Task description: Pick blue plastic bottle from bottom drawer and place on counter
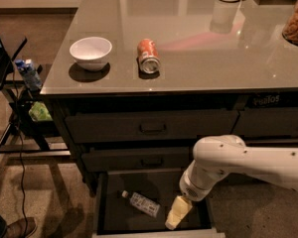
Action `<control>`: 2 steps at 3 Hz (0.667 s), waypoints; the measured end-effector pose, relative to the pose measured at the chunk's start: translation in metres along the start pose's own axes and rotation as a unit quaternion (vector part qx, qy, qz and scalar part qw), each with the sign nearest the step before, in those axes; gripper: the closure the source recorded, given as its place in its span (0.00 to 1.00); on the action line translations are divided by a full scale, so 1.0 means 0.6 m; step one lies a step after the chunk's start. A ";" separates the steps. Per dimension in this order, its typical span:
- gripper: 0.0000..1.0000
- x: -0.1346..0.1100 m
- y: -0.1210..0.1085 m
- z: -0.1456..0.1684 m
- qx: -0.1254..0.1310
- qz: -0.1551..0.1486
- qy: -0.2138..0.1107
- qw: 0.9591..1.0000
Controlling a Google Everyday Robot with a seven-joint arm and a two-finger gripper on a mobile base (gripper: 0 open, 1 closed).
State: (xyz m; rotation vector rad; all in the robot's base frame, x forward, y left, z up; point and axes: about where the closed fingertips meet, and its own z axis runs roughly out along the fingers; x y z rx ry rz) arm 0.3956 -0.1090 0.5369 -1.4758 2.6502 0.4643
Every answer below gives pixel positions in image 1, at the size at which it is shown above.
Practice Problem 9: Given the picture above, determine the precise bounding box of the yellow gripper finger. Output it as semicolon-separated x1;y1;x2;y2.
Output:
165;195;193;230

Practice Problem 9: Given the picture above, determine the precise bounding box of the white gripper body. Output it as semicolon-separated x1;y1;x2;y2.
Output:
179;161;223;201

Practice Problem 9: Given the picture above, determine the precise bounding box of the clear plastic water bottle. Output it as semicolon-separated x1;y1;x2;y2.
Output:
121;190;160;218

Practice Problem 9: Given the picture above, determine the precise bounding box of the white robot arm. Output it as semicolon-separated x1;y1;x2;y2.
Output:
165;135;298;230

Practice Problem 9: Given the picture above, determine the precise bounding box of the top left drawer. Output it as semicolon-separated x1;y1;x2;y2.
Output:
65;109;238;144

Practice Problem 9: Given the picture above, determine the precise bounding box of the dark drawer cabinet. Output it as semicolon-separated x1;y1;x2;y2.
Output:
41;88;298;200

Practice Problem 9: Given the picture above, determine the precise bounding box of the open bottom drawer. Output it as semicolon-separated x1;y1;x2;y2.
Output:
92;169;225;238

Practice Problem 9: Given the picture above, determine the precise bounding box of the middle left drawer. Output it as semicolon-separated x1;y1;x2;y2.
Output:
81;147;192;172

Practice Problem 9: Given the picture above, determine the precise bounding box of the top right drawer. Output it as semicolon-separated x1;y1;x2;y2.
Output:
232;107;298;138

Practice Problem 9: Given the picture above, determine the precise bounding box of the orange soda can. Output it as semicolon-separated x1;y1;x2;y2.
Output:
137;39;160;74

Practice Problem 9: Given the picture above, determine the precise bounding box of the white ceramic bowl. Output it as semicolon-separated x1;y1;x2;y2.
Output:
70;37;112;71

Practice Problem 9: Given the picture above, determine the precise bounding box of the brown shoe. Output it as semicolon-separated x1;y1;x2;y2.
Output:
3;217;37;238

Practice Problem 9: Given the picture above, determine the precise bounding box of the green snack bag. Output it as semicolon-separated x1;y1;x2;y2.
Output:
29;102;52;122

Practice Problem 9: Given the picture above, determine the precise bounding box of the black side desk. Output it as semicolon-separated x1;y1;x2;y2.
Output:
0;37;68;154

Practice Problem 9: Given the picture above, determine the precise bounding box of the black power cable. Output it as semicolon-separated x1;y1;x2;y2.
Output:
10;61;30;238

